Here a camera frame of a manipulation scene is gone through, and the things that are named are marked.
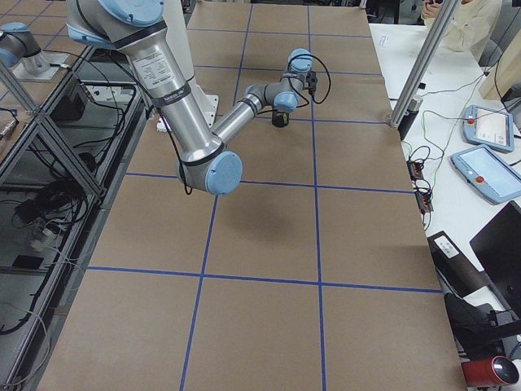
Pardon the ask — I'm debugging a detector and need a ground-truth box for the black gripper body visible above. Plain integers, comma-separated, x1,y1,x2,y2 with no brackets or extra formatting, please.
271,111,289,128

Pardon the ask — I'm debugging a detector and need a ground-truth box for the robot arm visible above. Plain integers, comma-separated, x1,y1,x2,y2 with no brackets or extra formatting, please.
66,1,313,196

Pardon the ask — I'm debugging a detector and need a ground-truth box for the orange USB hub far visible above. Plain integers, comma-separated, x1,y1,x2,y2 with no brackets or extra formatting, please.
406,160,424,182

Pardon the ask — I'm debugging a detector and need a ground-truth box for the orange usb hub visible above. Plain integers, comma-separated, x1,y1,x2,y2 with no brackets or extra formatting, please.
406,160,424,182
414,188,433,214

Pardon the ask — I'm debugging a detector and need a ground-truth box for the brown paper table mat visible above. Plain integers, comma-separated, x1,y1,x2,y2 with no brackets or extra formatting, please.
38,2,466,390

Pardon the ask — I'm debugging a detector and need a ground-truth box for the orange USB hub near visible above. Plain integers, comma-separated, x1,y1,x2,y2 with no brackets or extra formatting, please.
414,188,433,214

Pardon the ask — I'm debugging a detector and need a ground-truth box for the far teach pendant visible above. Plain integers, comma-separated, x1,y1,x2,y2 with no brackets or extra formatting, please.
462,105,514,153

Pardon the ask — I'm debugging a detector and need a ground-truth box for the teach pendant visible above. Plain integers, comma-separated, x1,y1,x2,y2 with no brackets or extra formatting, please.
450,144,520,204
462,105,514,153

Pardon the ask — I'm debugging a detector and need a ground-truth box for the seated person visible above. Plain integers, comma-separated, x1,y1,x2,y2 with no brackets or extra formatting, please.
442,0,502,60

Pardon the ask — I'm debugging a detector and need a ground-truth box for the near teach pendant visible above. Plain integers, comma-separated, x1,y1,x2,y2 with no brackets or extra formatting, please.
450,144,520,204

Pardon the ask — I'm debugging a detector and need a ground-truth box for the black monitor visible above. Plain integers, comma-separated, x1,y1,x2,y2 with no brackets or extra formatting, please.
470,201,520,316

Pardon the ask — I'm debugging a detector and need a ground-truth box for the red cylindrical speaker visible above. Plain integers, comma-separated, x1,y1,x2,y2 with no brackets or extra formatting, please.
461,356,520,388

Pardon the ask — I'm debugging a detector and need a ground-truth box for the aluminium frame post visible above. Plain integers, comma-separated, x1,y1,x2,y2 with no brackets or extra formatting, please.
387,0,459,128

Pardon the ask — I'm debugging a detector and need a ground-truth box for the aluminium frame rack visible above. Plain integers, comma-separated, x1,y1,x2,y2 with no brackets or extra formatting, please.
1,49,150,390

